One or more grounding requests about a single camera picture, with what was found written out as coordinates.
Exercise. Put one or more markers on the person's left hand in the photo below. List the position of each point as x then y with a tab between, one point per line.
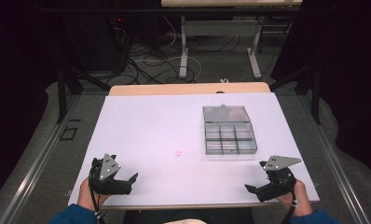
86	197

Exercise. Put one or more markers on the aluminium floor rail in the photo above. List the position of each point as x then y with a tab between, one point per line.
34	161
332	161

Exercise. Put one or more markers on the white table mat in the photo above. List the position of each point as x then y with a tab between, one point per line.
155	130

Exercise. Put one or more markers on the black metal stand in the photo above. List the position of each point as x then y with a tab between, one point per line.
311	87
62	90

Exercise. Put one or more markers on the dark computer tower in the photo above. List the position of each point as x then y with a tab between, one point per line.
96	40

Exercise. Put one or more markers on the small pink object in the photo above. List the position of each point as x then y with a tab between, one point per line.
178	153

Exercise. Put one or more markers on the person's right hand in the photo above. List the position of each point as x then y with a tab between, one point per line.
300	200

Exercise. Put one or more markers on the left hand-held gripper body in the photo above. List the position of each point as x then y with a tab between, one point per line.
107	174

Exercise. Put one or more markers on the white-legged desk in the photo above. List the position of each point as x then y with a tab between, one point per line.
221	28

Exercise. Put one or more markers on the clear plastic compartment box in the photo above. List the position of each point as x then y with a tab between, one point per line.
228	133

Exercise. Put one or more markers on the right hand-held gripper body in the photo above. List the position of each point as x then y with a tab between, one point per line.
278	182

